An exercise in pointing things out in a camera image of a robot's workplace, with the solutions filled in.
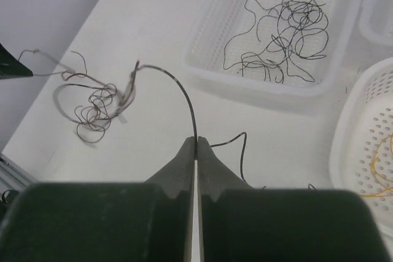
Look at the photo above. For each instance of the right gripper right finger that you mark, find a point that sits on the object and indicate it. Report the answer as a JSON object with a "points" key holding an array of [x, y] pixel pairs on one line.
{"points": [[241, 223]]}

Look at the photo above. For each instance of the aluminium mounting rail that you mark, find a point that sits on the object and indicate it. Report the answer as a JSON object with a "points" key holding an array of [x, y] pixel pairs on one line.
{"points": [[14, 177]]}

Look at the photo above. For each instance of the white rounded perforated basket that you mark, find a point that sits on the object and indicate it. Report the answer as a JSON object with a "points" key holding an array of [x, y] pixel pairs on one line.
{"points": [[361, 152]]}

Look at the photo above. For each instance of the white rectangular basket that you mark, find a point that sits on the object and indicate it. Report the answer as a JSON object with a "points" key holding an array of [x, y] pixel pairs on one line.
{"points": [[291, 48], [375, 22]]}

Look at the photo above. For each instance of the white rectangular basket right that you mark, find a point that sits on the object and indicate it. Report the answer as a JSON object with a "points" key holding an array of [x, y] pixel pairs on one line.
{"points": [[375, 22]]}

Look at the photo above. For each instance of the white rectangular basket left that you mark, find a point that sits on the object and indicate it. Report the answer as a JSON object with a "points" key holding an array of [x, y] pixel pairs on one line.
{"points": [[291, 48]]}

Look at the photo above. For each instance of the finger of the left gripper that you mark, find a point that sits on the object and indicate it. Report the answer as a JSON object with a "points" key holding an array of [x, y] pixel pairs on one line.
{"points": [[10, 67]]}

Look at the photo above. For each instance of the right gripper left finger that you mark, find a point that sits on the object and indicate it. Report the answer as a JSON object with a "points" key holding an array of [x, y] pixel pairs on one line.
{"points": [[123, 221]]}

